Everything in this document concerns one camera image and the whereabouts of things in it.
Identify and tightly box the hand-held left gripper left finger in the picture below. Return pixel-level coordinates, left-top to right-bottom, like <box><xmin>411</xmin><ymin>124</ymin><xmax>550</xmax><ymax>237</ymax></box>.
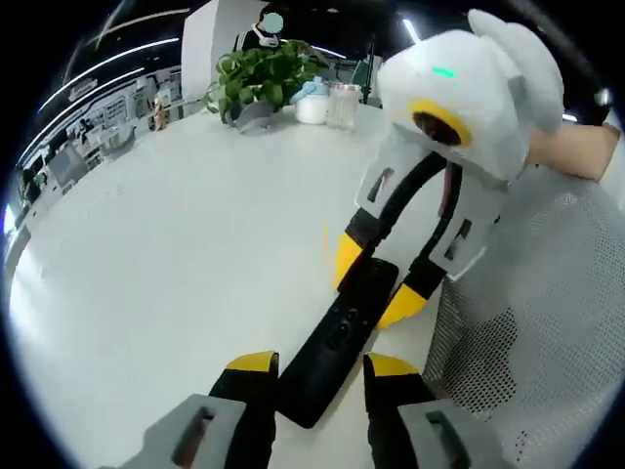
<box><xmin>121</xmin><ymin>349</ymin><xmax>281</xmax><ymax>469</ymax></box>

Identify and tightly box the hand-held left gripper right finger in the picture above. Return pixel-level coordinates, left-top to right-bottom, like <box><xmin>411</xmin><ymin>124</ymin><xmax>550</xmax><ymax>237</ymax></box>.
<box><xmin>363</xmin><ymin>352</ymin><xmax>475</xmax><ymax>469</ymax></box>

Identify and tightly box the black remote control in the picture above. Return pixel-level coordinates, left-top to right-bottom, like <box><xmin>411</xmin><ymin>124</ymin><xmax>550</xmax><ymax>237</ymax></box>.
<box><xmin>277</xmin><ymin>258</ymin><xmax>399</xmax><ymax>431</ymax></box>

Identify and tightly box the clear glass cup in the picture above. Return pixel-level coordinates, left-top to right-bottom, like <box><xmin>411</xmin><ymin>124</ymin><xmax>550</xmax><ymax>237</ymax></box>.
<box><xmin>325</xmin><ymin>82</ymin><xmax>361</xmax><ymax>131</ymax></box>

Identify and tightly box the white bottle with blue cap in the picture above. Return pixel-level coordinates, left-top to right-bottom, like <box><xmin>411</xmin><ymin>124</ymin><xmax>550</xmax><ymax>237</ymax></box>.
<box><xmin>293</xmin><ymin>76</ymin><xmax>330</xmax><ymax>125</ymax></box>

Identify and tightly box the white mesh bag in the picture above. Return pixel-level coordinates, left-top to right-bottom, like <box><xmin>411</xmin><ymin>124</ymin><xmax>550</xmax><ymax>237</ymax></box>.
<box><xmin>421</xmin><ymin>141</ymin><xmax>625</xmax><ymax>469</ymax></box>

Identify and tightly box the grey plant pot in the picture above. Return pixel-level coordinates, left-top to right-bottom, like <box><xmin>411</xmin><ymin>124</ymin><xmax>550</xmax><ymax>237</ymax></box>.
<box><xmin>232</xmin><ymin>101</ymin><xmax>275</xmax><ymax>134</ymax></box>

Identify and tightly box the green leafy plant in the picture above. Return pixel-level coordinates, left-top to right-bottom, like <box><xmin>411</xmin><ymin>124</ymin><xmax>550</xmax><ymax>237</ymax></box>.
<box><xmin>203</xmin><ymin>39</ymin><xmax>329</xmax><ymax>124</ymax></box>

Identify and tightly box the white neck-worn device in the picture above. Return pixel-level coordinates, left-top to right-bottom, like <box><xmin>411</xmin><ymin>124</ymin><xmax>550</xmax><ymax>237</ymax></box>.
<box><xmin>255</xmin><ymin>21</ymin><xmax>280</xmax><ymax>50</ymax></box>

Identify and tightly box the small brown figurine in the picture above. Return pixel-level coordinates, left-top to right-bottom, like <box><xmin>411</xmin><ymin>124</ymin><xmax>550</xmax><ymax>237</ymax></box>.
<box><xmin>152</xmin><ymin>94</ymin><xmax>171</xmax><ymax>132</ymax></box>

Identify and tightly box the grey office chair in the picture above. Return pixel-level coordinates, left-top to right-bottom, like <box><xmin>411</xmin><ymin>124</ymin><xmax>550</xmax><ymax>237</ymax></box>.
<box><xmin>47</xmin><ymin>145</ymin><xmax>90</xmax><ymax>191</ymax></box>

